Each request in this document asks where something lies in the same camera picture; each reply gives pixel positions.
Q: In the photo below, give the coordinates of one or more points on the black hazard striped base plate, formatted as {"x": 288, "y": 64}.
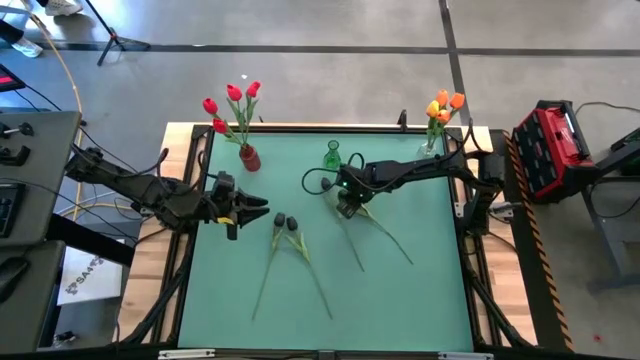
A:
{"x": 530, "y": 300}

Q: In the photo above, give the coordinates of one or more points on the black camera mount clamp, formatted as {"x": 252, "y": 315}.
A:
{"x": 402, "y": 120}

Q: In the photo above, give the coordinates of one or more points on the white edge clip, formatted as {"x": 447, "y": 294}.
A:
{"x": 185, "y": 354}
{"x": 465, "y": 356}

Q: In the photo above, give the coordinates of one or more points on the red and black tool case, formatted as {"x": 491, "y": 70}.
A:
{"x": 550, "y": 150}

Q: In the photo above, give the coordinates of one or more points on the dark metal equipment stand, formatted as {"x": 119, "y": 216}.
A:
{"x": 627, "y": 150}

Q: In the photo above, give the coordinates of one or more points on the black computer mouse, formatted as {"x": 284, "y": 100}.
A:
{"x": 10, "y": 275}

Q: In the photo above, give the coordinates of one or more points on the grey side desk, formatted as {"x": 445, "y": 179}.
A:
{"x": 45, "y": 150}

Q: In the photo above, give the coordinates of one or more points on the black table-level camera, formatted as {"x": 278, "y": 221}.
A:
{"x": 326, "y": 355}

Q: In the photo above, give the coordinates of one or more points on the black tripod stand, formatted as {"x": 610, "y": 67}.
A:
{"x": 116, "y": 41}

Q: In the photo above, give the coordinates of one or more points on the person's white shoe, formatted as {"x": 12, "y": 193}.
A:
{"x": 27, "y": 48}
{"x": 62, "y": 7}

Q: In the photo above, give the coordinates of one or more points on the red ribbed vase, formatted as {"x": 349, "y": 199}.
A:
{"x": 251, "y": 161}

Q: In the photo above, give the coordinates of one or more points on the black metal table frame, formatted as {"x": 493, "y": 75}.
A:
{"x": 300, "y": 129}

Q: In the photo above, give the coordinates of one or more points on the orange artificial tulip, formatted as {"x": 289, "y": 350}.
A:
{"x": 457, "y": 100}
{"x": 443, "y": 116}
{"x": 442, "y": 96}

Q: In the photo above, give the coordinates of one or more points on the white printed sign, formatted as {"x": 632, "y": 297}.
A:
{"x": 90, "y": 285}

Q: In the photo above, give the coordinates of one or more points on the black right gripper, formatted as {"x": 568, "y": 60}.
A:
{"x": 357, "y": 185}

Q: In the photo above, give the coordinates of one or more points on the person's leg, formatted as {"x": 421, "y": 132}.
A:
{"x": 10, "y": 32}

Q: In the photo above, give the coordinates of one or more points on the black keyboard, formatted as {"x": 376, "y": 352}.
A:
{"x": 7, "y": 210}

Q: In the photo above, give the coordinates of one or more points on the clear glass vase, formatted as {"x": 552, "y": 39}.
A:
{"x": 427, "y": 150}

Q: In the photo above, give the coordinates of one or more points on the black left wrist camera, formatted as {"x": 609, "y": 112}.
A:
{"x": 222, "y": 184}

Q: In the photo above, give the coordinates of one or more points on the black device with red display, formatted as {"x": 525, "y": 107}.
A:
{"x": 7, "y": 80}

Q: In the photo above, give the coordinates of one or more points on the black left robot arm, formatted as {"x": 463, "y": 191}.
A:
{"x": 150, "y": 197}

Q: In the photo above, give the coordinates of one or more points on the green table mat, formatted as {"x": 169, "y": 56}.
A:
{"x": 390, "y": 320}

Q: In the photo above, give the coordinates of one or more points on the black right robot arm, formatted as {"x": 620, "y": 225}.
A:
{"x": 425, "y": 170}

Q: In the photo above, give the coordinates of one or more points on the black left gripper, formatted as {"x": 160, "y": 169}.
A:
{"x": 220, "y": 210}

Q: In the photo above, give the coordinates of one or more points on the green glass vase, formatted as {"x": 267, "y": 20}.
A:
{"x": 332, "y": 160}

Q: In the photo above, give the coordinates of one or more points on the black lever knob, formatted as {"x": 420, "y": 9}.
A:
{"x": 22, "y": 129}

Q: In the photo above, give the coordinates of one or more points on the red artificial tulip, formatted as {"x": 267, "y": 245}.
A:
{"x": 210, "y": 106}
{"x": 253, "y": 89}
{"x": 220, "y": 125}
{"x": 234, "y": 92}

